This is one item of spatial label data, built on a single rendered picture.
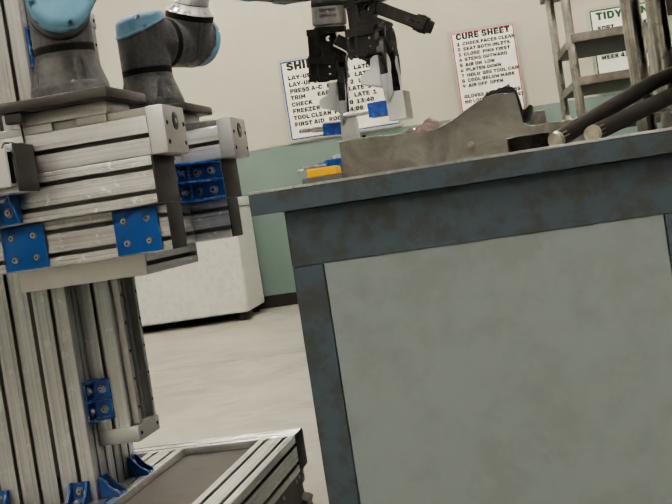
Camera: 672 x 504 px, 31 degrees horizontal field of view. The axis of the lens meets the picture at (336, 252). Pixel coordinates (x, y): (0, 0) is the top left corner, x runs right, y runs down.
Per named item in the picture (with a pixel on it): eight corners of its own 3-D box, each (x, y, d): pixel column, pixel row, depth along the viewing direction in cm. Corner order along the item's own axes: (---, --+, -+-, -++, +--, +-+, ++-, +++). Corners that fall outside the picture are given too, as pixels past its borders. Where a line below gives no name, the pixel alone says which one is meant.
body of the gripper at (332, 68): (313, 84, 265) (308, 29, 263) (351, 81, 265) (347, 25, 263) (309, 85, 258) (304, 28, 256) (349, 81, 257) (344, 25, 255)
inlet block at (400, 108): (342, 129, 232) (338, 101, 232) (350, 129, 237) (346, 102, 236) (406, 117, 228) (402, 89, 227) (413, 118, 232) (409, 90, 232)
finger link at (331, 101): (321, 126, 260) (318, 85, 261) (348, 124, 260) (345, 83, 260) (319, 124, 257) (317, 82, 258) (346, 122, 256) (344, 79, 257)
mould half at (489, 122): (344, 184, 249) (335, 119, 248) (360, 183, 275) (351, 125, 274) (587, 146, 241) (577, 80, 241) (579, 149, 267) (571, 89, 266)
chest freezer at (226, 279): (268, 308, 977) (250, 195, 973) (251, 319, 901) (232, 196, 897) (90, 334, 994) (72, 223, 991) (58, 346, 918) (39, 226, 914)
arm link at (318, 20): (347, 5, 262) (344, 4, 254) (348, 27, 263) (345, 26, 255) (313, 8, 263) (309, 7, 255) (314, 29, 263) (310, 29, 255)
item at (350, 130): (298, 144, 262) (296, 119, 261) (301, 142, 266) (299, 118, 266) (358, 139, 260) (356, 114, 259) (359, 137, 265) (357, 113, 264)
